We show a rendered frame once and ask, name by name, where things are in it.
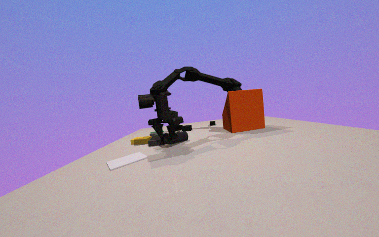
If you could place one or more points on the dark grey switch panel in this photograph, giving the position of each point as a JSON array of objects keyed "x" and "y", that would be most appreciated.
[{"x": 180, "y": 136}]

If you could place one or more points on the yellow rectangular block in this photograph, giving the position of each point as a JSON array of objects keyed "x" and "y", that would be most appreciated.
[{"x": 140, "y": 140}]

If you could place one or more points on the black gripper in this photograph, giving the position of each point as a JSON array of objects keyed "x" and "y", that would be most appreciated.
[{"x": 163, "y": 116}]

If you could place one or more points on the white flat rectangular card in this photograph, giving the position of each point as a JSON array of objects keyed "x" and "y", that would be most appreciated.
[{"x": 126, "y": 160}]

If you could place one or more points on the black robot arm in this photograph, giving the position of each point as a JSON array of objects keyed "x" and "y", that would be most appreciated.
[{"x": 159, "y": 92}]

